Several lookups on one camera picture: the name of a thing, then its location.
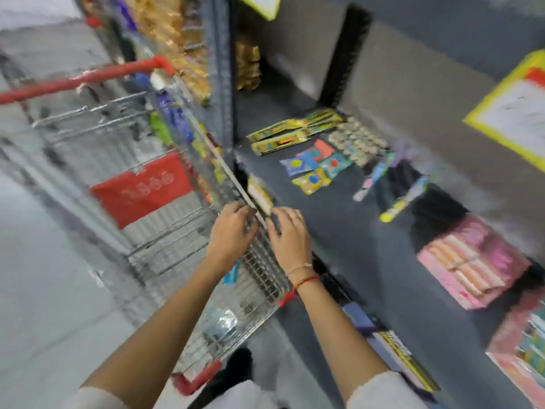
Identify person's black shoe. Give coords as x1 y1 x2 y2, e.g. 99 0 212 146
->
186 347 255 409

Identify small light blue packet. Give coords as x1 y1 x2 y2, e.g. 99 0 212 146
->
223 260 242 287

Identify person's left forearm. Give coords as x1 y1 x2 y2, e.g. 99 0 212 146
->
81 256 239 398

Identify group of small cream packets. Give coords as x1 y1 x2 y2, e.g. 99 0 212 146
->
328 116 389 167

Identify red toy packet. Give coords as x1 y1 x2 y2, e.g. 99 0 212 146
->
298 139 336 165

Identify long white blue packet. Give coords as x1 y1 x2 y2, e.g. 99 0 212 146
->
353 151 397 203

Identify pile of black items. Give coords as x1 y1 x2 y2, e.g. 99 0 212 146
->
383 159 471 254

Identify white left sleeve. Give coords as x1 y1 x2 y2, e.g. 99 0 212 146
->
57 387 130 409

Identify purple blue flat box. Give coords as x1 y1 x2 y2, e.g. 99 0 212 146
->
342 301 379 338

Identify red thread bracelet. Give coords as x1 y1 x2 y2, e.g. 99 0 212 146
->
293 274 321 291

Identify grey metal shelf unit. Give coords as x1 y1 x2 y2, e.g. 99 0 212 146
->
199 0 545 409

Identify person's right hand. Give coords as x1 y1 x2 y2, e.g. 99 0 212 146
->
267 207 314 274

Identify large yellow framed sign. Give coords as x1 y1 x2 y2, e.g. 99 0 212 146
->
463 49 545 174

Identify white sleeve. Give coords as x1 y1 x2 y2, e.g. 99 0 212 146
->
346 370 428 409
57 387 130 409

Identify row of golden snack packets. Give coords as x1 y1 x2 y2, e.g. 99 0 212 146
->
121 0 213 106

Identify white right sleeve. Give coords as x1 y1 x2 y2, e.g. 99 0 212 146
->
346 370 428 409

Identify blue packets in cart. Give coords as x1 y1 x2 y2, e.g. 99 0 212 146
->
157 90 196 142

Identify metal shopping cart red trim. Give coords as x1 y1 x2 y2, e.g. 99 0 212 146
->
0 55 299 397

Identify person's right forearm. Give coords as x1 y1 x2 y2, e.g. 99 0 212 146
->
284 262 394 401

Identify yellow and white card packet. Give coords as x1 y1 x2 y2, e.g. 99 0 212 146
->
247 174 276 218

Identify clear plastic packet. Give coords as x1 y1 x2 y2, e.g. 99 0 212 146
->
204 308 240 342

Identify teal toy packet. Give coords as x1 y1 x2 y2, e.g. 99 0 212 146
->
319 152 353 180

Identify person's left hand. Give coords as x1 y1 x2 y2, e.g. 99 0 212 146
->
206 202 259 274

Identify golden snack packets behind post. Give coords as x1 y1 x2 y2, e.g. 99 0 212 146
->
235 35 262 92

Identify pink printed box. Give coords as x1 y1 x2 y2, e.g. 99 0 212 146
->
485 289 545 409

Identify stack of pink packets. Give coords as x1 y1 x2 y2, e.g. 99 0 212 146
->
416 214 532 311

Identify yellow black striped book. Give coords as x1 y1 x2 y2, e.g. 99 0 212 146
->
378 329 442 395

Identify blue toy packet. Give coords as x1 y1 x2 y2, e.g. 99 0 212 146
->
280 155 320 178

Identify person's white garment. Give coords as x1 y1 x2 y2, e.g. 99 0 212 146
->
209 379 285 409

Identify long yellow green toy packet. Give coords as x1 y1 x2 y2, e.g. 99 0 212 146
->
250 131 311 156
247 108 346 143

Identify long yellow blue packet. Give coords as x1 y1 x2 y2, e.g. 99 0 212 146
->
379 174 431 224

